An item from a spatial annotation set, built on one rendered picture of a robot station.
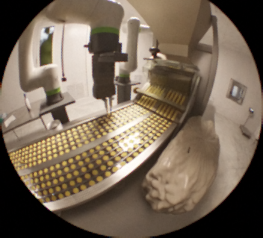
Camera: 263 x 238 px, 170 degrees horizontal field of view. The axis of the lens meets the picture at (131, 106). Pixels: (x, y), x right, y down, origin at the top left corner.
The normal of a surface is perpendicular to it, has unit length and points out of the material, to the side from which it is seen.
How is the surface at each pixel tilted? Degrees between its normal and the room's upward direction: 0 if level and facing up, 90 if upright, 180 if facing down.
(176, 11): 118
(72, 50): 90
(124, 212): 0
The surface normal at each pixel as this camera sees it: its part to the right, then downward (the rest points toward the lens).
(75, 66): 0.68, 0.38
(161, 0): -0.67, 0.67
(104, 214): 0.06, -0.88
